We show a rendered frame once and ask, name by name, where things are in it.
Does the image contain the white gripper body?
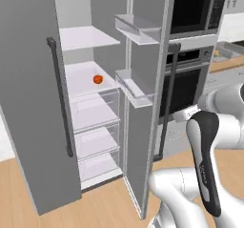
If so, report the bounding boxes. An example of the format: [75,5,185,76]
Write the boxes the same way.
[173,105,201,124]

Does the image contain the orange round squash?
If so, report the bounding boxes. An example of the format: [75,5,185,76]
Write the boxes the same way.
[92,74,104,85]

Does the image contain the grey drawer under oven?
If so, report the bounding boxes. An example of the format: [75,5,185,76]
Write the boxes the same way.
[154,119,193,158]

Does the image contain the black and steel oven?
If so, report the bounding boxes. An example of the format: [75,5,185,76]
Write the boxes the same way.
[157,45,215,125]

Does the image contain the light grey base cupboards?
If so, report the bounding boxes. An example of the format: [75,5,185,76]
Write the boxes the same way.
[201,66,244,96]

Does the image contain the clear fridge door bin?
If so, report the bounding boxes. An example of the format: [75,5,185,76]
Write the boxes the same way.
[113,13,162,46]
[114,69,157,110]

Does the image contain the grey fridge door with bins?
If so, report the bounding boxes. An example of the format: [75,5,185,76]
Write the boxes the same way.
[122,0,177,221]

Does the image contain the clear fridge drawer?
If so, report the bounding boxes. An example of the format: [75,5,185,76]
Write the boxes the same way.
[73,122,122,161]
[70,89,122,135]
[77,151,124,191]

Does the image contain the black microwave oven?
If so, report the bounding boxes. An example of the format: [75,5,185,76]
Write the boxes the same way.
[168,0,231,43]

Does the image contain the white glass fridge shelf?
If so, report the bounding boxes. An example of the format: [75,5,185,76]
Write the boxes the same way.
[64,60,122,96]
[58,25,121,52]

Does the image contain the grey fridge cabinet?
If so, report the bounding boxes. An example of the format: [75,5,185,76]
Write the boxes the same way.
[51,0,132,194]

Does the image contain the dark grey fridge door handle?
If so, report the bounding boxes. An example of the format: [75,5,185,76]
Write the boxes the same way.
[46,36,75,158]
[157,42,182,162]

